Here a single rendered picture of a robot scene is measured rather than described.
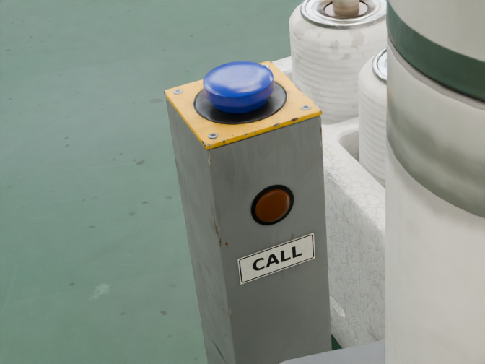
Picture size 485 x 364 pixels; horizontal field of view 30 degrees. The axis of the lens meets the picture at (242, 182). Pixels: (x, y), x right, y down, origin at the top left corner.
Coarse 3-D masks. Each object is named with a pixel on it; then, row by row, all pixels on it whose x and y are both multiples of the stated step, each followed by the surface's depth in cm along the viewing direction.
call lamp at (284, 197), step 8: (272, 192) 51; (280, 192) 52; (264, 200) 51; (272, 200) 51; (280, 200) 52; (288, 200) 52; (256, 208) 52; (264, 208) 52; (272, 208) 52; (280, 208) 52; (288, 208) 52; (264, 216) 52; (272, 216) 52; (280, 216) 52
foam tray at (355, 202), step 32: (288, 64) 83; (352, 128) 73; (352, 160) 69; (352, 192) 66; (384, 192) 66; (352, 224) 67; (384, 224) 63; (352, 256) 69; (384, 256) 63; (352, 288) 71; (384, 288) 65; (352, 320) 73; (384, 320) 67
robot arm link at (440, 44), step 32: (416, 0) 20; (448, 0) 19; (480, 0) 18; (416, 32) 20; (448, 32) 19; (480, 32) 18; (416, 64) 21; (448, 64) 20; (480, 64) 19; (480, 96) 19
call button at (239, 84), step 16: (224, 64) 52; (240, 64) 52; (256, 64) 52; (208, 80) 51; (224, 80) 50; (240, 80) 50; (256, 80) 50; (272, 80) 50; (208, 96) 50; (224, 96) 49; (240, 96) 49; (256, 96) 50; (240, 112) 50
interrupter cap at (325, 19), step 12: (312, 0) 76; (324, 0) 76; (360, 0) 76; (372, 0) 75; (384, 0) 75; (300, 12) 75; (312, 12) 74; (324, 12) 74; (360, 12) 74; (372, 12) 73; (384, 12) 73; (312, 24) 73; (324, 24) 72; (336, 24) 72; (348, 24) 72; (360, 24) 72; (372, 24) 72
